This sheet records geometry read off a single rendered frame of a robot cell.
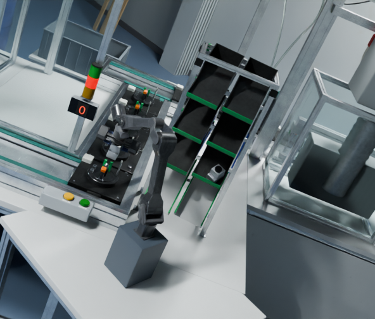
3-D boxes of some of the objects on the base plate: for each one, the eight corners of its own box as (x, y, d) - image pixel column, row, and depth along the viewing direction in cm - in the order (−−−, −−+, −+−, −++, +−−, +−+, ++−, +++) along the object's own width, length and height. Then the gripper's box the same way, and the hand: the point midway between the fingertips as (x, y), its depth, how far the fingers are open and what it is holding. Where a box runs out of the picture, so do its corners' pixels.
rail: (121, 233, 225) (128, 214, 220) (-80, 156, 219) (-76, 133, 214) (123, 226, 230) (131, 207, 225) (-73, 150, 224) (-69, 128, 219)
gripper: (96, 128, 213) (93, 144, 227) (139, 148, 214) (132, 162, 228) (102, 116, 216) (99, 132, 230) (144, 136, 217) (138, 150, 231)
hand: (116, 144), depth 226 cm, fingers closed on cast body, 4 cm apart
